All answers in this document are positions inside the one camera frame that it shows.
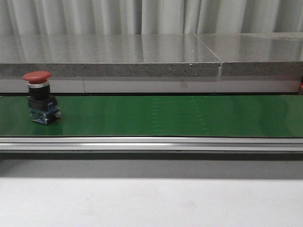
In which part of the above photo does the red mushroom button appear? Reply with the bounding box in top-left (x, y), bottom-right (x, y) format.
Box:
top-left (23, 71), bottom-right (61, 125)

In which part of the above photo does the green conveyor belt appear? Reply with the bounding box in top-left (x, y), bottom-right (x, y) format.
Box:
top-left (0, 95), bottom-right (303, 160)

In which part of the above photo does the grey speckled countertop left slab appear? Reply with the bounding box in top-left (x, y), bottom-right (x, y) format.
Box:
top-left (0, 35), bottom-right (219, 78)

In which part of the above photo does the grey speckled countertop slab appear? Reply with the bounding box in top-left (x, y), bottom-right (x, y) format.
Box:
top-left (0, 35), bottom-right (219, 78)
top-left (197, 33), bottom-right (303, 80)

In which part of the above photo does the grey speckled countertop right slab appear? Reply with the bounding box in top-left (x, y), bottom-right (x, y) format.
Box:
top-left (197, 33), bottom-right (303, 80)

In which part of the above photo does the red plastic tray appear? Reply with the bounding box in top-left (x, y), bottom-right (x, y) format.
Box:
top-left (299, 78), bottom-right (303, 95)

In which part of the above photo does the grey curtain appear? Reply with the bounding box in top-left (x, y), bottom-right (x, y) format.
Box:
top-left (0, 0), bottom-right (303, 35)

